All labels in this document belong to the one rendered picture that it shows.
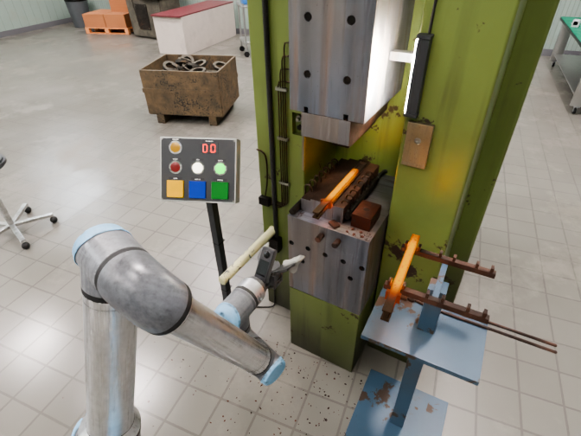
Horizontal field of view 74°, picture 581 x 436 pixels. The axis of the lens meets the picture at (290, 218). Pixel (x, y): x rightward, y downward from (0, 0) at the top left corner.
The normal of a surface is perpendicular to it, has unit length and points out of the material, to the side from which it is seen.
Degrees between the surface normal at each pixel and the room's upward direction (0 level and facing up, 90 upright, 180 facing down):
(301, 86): 90
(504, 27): 90
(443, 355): 0
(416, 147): 90
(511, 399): 0
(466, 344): 0
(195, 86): 90
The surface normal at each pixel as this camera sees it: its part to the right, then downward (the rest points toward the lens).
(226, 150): -0.09, 0.11
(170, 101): -0.16, 0.59
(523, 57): -0.51, 0.52
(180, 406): -0.02, -0.80
